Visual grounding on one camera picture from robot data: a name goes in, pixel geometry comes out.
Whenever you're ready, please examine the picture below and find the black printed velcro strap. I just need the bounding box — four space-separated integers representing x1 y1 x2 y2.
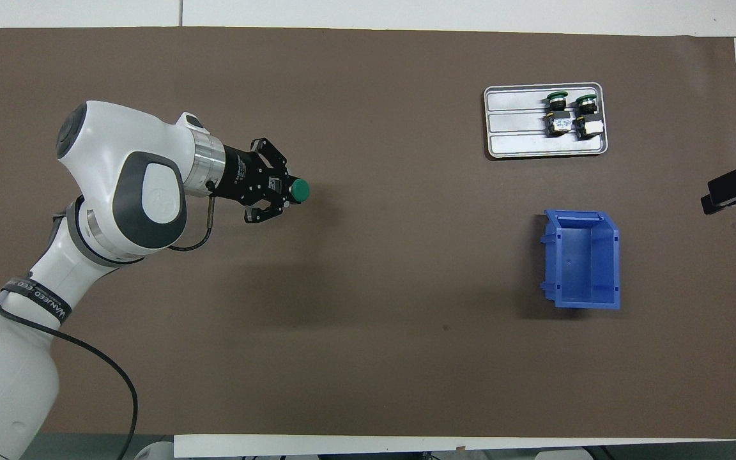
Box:
0 276 73 323

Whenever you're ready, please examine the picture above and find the green push button switch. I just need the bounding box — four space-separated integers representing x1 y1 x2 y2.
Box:
573 93 603 140
268 178 311 204
544 91 574 137

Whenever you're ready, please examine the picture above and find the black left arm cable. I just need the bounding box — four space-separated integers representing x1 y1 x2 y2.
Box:
0 181 217 460

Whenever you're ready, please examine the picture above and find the grey metal tray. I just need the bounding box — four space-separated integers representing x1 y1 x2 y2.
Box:
484 82 609 160

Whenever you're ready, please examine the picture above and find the blue plastic storage bin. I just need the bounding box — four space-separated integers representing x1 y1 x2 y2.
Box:
539 210 622 311

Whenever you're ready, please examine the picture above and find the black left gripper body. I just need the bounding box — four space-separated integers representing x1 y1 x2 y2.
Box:
207 144 284 208

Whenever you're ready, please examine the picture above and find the brown table mat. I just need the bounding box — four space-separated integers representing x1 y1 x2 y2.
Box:
0 27 736 440

